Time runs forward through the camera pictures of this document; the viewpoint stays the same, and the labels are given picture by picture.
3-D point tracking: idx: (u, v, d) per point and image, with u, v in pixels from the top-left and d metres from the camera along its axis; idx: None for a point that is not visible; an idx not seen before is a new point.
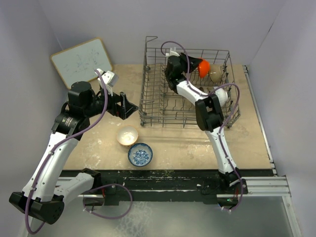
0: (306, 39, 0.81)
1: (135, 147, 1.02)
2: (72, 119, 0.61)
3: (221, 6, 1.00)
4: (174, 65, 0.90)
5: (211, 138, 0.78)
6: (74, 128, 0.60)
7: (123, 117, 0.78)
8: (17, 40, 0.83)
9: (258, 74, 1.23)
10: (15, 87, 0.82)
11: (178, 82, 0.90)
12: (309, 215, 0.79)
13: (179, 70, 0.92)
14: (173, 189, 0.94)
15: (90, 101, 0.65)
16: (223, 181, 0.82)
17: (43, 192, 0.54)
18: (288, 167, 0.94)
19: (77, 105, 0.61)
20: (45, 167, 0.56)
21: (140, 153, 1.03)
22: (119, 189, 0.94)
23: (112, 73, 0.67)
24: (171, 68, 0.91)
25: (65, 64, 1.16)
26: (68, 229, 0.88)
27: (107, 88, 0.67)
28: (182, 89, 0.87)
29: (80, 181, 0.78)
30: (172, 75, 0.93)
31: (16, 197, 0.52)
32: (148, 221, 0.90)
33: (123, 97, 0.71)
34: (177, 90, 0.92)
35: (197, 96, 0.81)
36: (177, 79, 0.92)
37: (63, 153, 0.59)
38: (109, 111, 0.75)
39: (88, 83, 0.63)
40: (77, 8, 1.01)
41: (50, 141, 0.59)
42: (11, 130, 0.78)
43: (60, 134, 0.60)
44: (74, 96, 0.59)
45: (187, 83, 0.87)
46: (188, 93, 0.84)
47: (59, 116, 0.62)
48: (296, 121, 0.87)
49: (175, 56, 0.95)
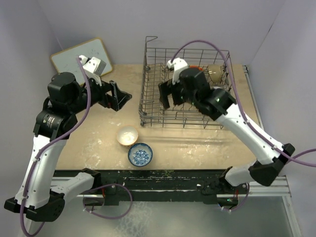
0: (305, 39, 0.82)
1: (135, 147, 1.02)
2: (54, 118, 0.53)
3: (221, 6, 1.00)
4: (197, 76, 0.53)
5: (242, 172, 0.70)
6: (57, 127, 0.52)
7: (116, 108, 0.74)
8: (17, 40, 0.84)
9: (259, 74, 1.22)
10: (16, 87, 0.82)
11: (223, 110, 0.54)
12: (308, 214, 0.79)
13: (207, 83, 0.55)
14: (173, 189, 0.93)
15: (75, 94, 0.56)
16: (225, 184, 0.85)
17: (36, 199, 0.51)
18: (288, 167, 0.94)
19: (60, 101, 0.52)
20: (33, 175, 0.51)
21: (140, 153, 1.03)
22: (119, 189, 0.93)
23: (98, 60, 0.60)
24: (194, 82, 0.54)
25: (65, 64, 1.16)
26: (68, 229, 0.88)
27: (94, 77, 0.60)
28: (236, 125, 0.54)
29: (80, 181, 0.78)
30: (200, 95, 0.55)
31: (10, 205, 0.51)
32: (148, 221, 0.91)
33: (114, 86, 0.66)
34: (220, 116, 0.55)
35: (267, 147, 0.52)
36: (213, 98, 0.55)
37: (51, 159, 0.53)
38: (100, 103, 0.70)
39: (72, 75, 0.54)
40: (77, 9, 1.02)
41: (34, 145, 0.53)
42: (11, 130, 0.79)
43: (44, 138, 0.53)
44: (54, 91, 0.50)
45: (246, 119, 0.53)
46: (252, 137, 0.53)
47: (40, 114, 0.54)
48: (297, 122, 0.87)
49: (190, 71, 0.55)
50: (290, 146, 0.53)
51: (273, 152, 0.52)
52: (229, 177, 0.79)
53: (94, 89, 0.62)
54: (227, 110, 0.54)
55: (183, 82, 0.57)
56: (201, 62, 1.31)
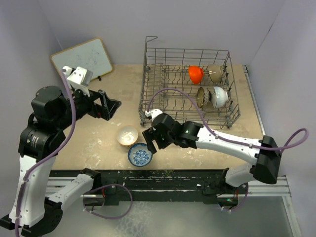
0: (306, 40, 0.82)
1: (135, 147, 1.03)
2: (39, 136, 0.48)
3: (221, 6, 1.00)
4: (165, 120, 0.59)
5: (242, 174, 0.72)
6: (43, 145, 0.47)
7: (107, 117, 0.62)
8: (17, 40, 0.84)
9: (259, 74, 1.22)
10: (15, 87, 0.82)
11: (194, 138, 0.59)
12: (308, 214, 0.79)
13: (175, 121, 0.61)
14: (173, 189, 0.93)
15: (63, 109, 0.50)
16: (226, 187, 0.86)
17: (30, 217, 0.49)
18: (288, 167, 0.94)
19: (45, 118, 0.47)
20: (24, 195, 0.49)
21: (140, 153, 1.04)
22: (119, 189, 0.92)
23: (85, 69, 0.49)
24: (164, 126, 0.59)
25: (65, 64, 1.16)
26: (68, 229, 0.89)
27: (81, 88, 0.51)
28: (210, 143, 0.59)
29: (79, 185, 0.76)
30: (173, 133, 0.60)
31: (5, 223, 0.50)
32: (148, 221, 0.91)
33: (103, 95, 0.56)
34: (196, 144, 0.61)
35: (246, 149, 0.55)
36: (184, 132, 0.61)
37: (40, 177, 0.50)
38: (89, 113, 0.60)
39: (59, 90, 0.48)
40: (77, 9, 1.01)
41: (21, 166, 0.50)
42: (11, 130, 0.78)
43: (29, 157, 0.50)
44: (38, 107, 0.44)
45: (216, 134, 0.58)
46: (226, 146, 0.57)
47: (24, 131, 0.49)
48: (297, 122, 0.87)
49: (158, 117, 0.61)
50: (267, 137, 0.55)
51: (252, 150, 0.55)
52: (228, 180, 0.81)
53: (81, 100, 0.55)
54: (198, 136, 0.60)
55: (153, 128, 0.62)
56: (201, 62, 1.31)
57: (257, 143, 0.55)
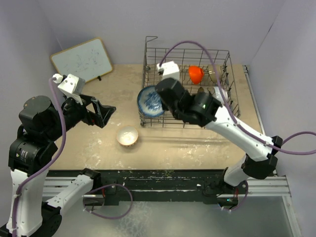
0: (306, 39, 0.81)
1: (141, 99, 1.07)
2: (29, 149, 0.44)
3: (220, 6, 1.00)
4: (175, 89, 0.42)
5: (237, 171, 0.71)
6: (32, 160, 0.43)
7: (101, 125, 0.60)
8: (17, 40, 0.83)
9: (259, 74, 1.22)
10: (15, 87, 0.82)
11: (205, 113, 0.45)
12: (308, 214, 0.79)
13: (185, 90, 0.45)
14: (173, 189, 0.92)
15: (55, 120, 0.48)
16: (226, 186, 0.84)
17: (27, 228, 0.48)
18: (288, 167, 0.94)
19: (35, 130, 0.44)
20: (19, 209, 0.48)
21: (152, 98, 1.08)
22: (119, 189, 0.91)
23: (77, 78, 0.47)
24: (174, 96, 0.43)
25: (65, 65, 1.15)
26: (68, 228, 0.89)
27: (73, 97, 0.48)
28: (225, 128, 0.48)
29: (79, 186, 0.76)
30: (182, 104, 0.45)
31: (3, 233, 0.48)
32: (148, 221, 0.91)
33: (97, 103, 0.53)
34: (209, 123, 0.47)
35: (259, 145, 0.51)
36: (198, 104, 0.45)
37: (34, 187, 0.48)
38: (82, 120, 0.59)
39: (49, 99, 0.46)
40: (77, 9, 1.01)
41: (13, 179, 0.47)
42: (10, 130, 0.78)
43: (20, 171, 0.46)
44: (26, 119, 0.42)
45: (237, 122, 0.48)
46: (241, 136, 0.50)
47: (15, 143, 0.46)
48: (297, 122, 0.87)
49: (164, 83, 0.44)
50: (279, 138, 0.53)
51: (265, 148, 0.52)
52: (227, 179, 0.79)
53: (73, 108, 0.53)
54: (216, 116, 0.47)
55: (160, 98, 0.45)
56: (201, 62, 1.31)
57: (271, 142, 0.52)
